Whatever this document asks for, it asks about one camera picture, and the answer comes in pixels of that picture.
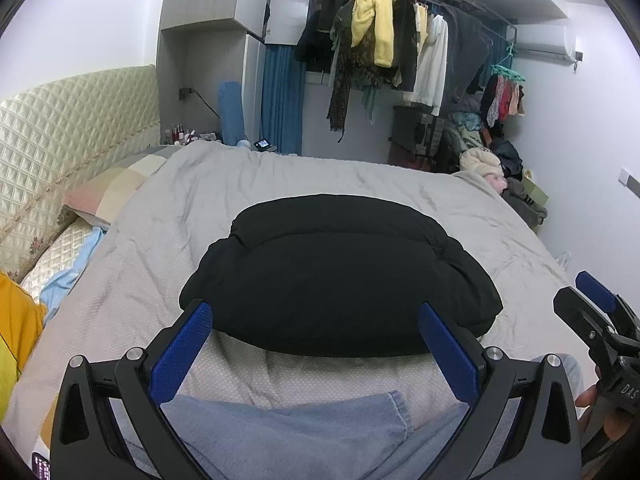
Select plaid pillow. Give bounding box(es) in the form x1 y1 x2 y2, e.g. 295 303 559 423
63 145 180 231

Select clothes pile on floor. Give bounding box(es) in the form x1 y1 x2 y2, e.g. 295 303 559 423
442 112 548 231

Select white textured bed cover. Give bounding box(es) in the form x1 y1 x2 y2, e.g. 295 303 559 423
3 142 582 457

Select dark patterned scarf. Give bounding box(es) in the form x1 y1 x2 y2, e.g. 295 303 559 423
326 0 382 142

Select black puffer jacket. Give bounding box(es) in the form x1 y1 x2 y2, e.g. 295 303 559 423
179 194 502 358

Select right hand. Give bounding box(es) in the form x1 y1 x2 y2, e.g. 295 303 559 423
575 380 636 448

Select wall power socket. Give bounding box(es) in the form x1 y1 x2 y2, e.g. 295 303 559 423
178 87 194 101

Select light blue jeans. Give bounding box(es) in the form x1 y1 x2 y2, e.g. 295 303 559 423
160 391 468 479

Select light blue cloth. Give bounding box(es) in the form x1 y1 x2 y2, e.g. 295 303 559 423
39 226 105 325

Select white air conditioner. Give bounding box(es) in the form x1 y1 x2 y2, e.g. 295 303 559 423
515 24 582 64

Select small screen device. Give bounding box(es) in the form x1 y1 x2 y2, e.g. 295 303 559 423
254 139 278 153

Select green hanger with socks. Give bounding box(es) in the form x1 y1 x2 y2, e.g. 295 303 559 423
480 42 525 129

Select grey wall cabinet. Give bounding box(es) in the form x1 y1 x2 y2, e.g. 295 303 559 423
156 0 311 141

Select yellow hoodie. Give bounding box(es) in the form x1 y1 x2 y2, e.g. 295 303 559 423
350 0 395 68

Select black hanging coat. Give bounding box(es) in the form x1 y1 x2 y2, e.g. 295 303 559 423
294 0 349 73

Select cream quilted headboard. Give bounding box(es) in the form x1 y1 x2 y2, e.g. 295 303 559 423
1 65 160 282

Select cosmetic bottles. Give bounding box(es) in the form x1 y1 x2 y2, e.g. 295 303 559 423
162 125 221 146

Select blue curtain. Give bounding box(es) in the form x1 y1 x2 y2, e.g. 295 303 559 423
260 44 306 155

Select white hanging shirt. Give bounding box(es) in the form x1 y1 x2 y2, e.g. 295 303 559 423
404 14 448 116

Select black suitcase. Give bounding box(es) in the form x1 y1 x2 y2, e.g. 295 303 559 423
387 105 451 174

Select yellow garment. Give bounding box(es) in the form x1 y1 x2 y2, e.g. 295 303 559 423
0 273 47 418

